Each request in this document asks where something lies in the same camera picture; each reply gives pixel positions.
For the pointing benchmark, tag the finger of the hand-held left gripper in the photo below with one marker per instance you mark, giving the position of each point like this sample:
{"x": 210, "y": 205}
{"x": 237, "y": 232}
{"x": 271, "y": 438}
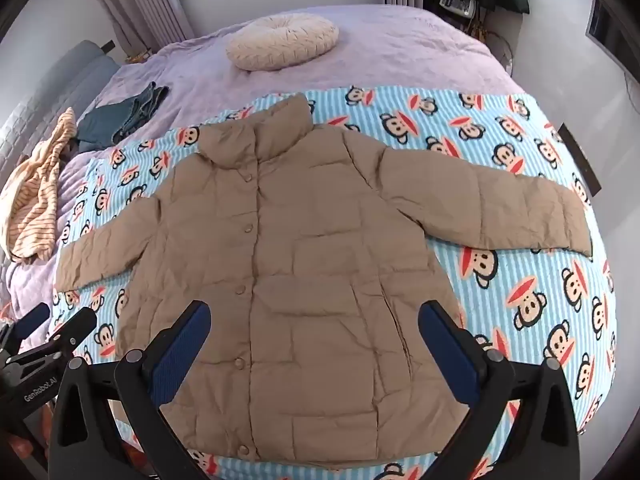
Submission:
{"x": 75, "y": 327}
{"x": 32, "y": 317}

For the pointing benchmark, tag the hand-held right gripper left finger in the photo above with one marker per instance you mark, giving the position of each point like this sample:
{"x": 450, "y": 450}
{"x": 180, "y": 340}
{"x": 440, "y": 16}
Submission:
{"x": 185, "y": 345}

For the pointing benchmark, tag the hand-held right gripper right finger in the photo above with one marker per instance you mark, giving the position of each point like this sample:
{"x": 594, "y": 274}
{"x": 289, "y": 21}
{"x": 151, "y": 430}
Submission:
{"x": 445, "y": 350}

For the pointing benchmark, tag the tan puffer jacket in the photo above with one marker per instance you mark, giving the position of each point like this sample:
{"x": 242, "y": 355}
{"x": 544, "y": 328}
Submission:
{"x": 300, "y": 260}

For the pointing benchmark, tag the cream striped garment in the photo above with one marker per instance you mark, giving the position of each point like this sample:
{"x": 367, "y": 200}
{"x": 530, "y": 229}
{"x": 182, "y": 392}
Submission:
{"x": 35, "y": 195}

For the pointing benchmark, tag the monkey print striped blanket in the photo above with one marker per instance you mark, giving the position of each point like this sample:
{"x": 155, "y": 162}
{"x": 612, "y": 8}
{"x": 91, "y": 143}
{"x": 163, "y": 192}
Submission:
{"x": 525, "y": 210}

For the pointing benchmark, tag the blue jeans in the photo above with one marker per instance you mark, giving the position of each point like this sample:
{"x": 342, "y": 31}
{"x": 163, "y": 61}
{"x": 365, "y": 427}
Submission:
{"x": 107, "y": 122}

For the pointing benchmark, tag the black flat strip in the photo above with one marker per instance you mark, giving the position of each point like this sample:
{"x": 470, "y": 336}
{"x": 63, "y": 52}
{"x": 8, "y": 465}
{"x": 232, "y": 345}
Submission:
{"x": 580, "y": 157}

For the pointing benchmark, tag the grey padded headboard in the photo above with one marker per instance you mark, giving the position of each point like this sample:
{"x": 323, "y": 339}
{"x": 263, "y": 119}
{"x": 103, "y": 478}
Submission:
{"x": 75, "y": 70}

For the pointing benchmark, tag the purple bed cover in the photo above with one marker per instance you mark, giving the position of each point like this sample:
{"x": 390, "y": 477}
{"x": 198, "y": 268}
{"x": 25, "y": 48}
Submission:
{"x": 400, "y": 50}

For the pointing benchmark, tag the round cream pillow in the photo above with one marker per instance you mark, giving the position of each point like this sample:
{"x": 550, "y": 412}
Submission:
{"x": 280, "y": 42}

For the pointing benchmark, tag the cluttered corner shelf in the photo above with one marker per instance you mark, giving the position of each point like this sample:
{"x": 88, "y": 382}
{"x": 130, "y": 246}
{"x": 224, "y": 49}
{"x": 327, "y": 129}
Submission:
{"x": 456, "y": 4}

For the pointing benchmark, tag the wall television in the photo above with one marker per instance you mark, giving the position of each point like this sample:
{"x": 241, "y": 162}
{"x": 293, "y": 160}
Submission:
{"x": 596, "y": 17}

